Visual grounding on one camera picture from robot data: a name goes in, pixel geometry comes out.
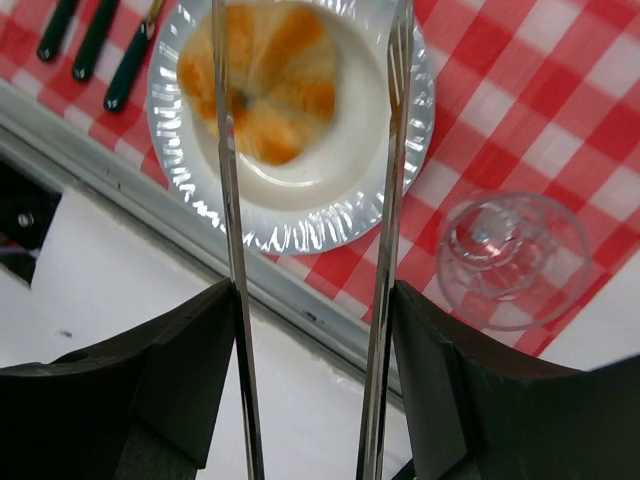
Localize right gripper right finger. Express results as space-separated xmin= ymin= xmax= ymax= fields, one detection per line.
xmin=393 ymin=281 xmax=639 ymax=479

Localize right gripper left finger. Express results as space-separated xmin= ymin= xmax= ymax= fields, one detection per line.
xmin=1 ymin=280 xmax=234 ymax=479

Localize large brown bagel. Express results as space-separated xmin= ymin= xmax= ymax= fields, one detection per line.
xmin=177 ymin=3 xmax=337 ymax=167

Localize silver metal tongs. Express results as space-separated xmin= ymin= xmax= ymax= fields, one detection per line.
xmin=212 ymin=1 xmax=414 ymax=479

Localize clear drinking glass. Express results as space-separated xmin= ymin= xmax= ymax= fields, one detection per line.
xmin=436 ymin=191 xmax=592 ymax=332

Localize white grey-rimmed plate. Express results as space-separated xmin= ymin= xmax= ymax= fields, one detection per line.
xmin=146 ymin=0 xmax=436 ymax=256

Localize red checkered cloth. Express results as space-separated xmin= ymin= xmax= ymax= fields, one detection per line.
xmin=1 ymin=1 xmax=639 ymax=363

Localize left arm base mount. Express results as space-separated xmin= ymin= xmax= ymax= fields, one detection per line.
xmin=1 ymin=156 xmax=61 ymax=286

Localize gold spoon black handle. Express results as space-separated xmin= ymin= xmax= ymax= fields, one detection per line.
xmin=103 ymin=0 xmax=164 ymax=113

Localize gold fork black handle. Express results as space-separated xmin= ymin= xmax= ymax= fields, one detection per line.
xmin=72 ymin=0 xmax=119 ymax=82

